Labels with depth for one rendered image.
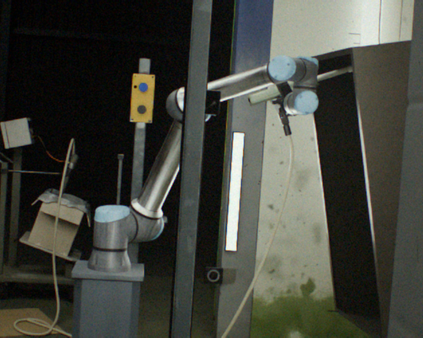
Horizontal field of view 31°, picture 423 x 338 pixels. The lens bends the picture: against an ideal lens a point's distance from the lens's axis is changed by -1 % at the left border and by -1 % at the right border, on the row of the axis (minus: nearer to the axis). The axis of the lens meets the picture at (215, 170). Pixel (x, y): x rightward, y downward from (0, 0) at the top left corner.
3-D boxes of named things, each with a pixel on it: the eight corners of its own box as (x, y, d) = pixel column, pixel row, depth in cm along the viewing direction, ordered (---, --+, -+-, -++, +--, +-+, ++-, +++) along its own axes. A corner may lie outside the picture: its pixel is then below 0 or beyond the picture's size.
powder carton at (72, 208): (26, 229, 576) (45, 180, 575) (80, 249, 582) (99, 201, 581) (17, 239, 523) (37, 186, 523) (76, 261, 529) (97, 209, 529)
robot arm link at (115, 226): (85, 244, 336) (87, 204, 335) (113, 241, 349) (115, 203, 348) (109, 249, 326) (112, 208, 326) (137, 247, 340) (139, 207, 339)
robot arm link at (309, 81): (308, 55, 287) (305, 88, 288) (323, 59, 297) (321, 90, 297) (287, 55, 293) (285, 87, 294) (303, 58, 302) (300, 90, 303)
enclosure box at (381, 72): (403, 297, 369) (375, 49, 358) (464, 330, 310) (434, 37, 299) (335, 310, 363) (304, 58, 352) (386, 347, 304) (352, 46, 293)
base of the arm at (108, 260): (85, 271, 327) (86, 248, 327) (88, 263, 346) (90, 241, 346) (130, 273, 329) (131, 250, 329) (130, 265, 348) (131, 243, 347)
